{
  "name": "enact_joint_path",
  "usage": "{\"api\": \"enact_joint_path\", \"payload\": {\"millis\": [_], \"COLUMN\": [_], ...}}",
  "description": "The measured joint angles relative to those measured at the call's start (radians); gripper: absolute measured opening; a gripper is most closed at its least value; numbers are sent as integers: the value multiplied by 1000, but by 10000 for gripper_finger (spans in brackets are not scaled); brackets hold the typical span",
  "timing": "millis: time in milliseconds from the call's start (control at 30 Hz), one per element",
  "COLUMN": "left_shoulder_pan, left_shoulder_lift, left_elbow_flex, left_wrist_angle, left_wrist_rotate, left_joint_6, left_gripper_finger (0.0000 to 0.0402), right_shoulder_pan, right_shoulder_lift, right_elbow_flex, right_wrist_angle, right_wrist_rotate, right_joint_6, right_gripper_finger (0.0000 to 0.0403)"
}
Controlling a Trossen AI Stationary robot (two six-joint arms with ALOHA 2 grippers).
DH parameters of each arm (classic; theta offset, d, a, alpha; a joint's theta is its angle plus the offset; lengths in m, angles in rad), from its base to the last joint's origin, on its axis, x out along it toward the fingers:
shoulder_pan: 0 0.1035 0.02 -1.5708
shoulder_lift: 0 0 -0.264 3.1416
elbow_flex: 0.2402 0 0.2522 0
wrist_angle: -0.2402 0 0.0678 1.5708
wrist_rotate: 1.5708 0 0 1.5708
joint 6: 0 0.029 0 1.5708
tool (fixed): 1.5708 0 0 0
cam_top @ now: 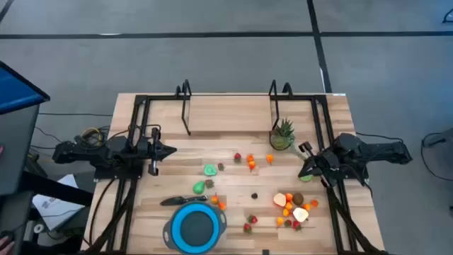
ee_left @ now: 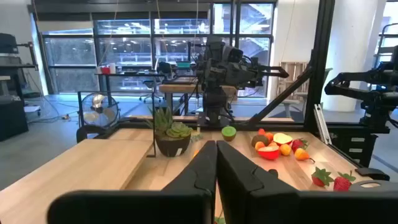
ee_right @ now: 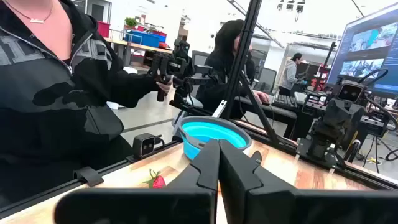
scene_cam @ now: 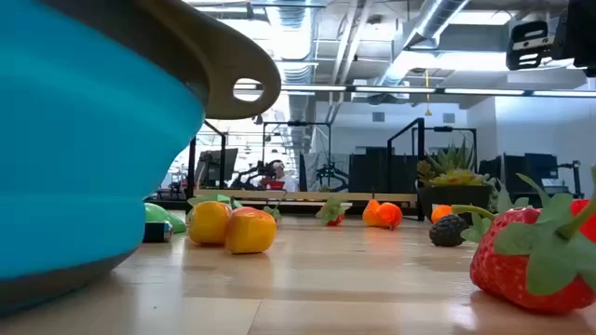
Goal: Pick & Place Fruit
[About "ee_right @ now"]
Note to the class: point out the black computer keyboard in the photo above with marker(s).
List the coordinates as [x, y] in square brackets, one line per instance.
[284, 101]

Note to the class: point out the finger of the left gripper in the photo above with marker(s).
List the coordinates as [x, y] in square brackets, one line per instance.
[354, 114]
[334, 113]

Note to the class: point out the red toy strawberry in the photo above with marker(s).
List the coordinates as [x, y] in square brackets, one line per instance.
[159, 182]

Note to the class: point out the small black table camera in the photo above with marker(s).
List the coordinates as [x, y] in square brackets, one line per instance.
[143, 145]

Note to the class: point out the silver metal bracket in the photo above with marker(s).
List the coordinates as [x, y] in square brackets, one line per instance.
[219, 109]

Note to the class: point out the dark office desk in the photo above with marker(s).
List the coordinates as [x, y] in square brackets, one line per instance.
[280, 115]

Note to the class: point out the blue collapsible bowl grey rim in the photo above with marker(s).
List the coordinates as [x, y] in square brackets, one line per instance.
[214, 132]

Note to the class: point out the wooden bench table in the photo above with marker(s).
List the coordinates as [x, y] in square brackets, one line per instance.
[136, 46]

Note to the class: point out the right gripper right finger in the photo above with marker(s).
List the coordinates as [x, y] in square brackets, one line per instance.
[311, 208]

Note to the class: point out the person's hand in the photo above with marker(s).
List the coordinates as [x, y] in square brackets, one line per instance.
[164, 86]

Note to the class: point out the large computer monitor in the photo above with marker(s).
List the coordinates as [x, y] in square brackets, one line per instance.
[367, 46]

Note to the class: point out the grey mesh office chair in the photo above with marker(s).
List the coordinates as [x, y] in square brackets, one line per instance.
[266, 79]

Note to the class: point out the black aluminium rig frame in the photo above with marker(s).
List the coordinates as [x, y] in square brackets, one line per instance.
[241, 62]

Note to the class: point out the black table edge clip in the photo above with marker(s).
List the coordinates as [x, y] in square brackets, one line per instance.
[90, 176]

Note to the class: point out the green background plant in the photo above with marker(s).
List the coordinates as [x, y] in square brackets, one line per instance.
[131, 22]

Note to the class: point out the red storage bin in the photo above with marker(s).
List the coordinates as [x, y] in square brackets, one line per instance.
[104, 29]

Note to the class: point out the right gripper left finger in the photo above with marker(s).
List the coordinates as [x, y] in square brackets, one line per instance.
[140, 208]

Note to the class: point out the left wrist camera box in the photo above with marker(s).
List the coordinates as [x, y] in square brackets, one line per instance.
[350, 91]

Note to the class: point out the blue storage bins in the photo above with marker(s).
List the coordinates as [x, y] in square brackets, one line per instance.
[146, 39]

